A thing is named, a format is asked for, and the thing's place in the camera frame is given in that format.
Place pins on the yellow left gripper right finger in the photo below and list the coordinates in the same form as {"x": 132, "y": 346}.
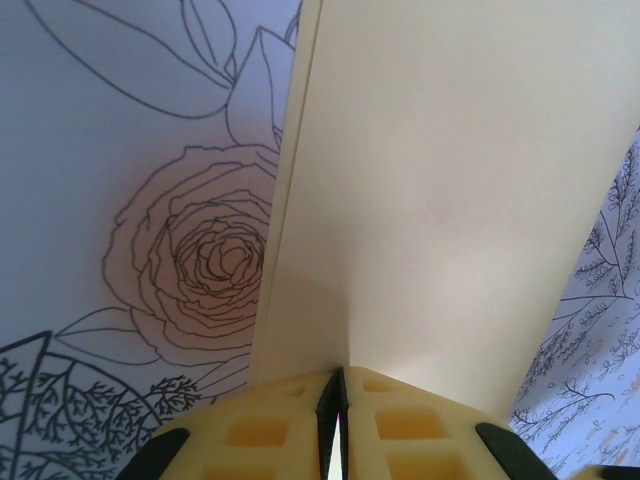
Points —
{"x": 425, "y": 440}

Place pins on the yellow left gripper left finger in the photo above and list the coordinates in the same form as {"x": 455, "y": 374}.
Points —
{"x": 260, "y": 435}

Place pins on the yellow cloth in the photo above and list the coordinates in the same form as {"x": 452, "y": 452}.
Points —
{"x": 425, "y": 200}

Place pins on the floral patterned tablecloth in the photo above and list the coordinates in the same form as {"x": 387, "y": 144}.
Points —
{"x": 100, "y": 200}

